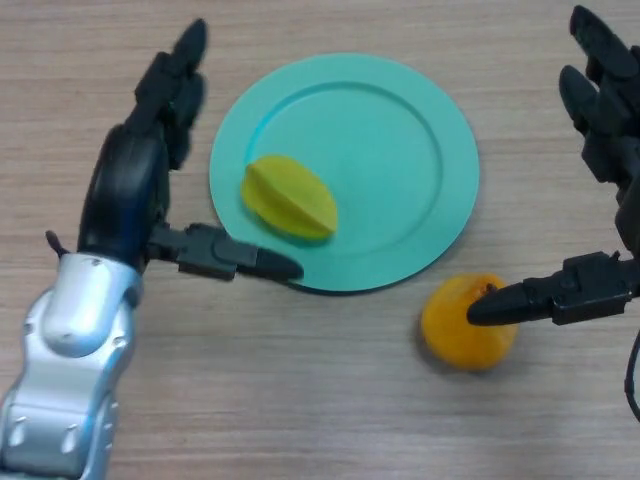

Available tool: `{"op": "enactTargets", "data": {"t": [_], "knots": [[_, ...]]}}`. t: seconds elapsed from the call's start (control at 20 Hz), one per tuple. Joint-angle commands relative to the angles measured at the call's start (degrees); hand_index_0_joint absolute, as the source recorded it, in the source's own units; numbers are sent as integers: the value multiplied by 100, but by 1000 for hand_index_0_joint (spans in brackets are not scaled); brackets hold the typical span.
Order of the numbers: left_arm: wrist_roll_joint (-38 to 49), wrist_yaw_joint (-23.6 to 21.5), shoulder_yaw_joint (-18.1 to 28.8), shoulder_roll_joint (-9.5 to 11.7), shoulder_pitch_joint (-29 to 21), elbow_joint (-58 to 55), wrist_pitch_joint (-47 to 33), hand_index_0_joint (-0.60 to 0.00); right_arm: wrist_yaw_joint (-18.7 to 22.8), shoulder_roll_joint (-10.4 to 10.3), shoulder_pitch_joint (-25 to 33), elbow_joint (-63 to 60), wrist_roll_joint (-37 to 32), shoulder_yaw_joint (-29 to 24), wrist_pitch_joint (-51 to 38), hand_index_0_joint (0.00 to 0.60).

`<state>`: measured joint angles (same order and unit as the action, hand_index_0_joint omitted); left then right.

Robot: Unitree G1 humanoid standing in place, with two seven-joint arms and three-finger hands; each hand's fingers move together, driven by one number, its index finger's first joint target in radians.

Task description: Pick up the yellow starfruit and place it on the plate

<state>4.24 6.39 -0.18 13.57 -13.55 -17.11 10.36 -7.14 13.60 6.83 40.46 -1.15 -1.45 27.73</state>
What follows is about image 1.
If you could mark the green round plate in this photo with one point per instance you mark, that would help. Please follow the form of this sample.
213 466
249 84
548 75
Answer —
390 170

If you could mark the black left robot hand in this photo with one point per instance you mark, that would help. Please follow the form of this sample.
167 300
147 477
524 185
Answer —
125 190

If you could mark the orange pear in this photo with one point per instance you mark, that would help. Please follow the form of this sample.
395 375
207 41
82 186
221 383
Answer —
460 345

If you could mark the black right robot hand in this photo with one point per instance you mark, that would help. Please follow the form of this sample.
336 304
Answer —
590 290

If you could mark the yellow starfruit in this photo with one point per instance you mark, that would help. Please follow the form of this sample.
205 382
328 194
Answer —
290 200

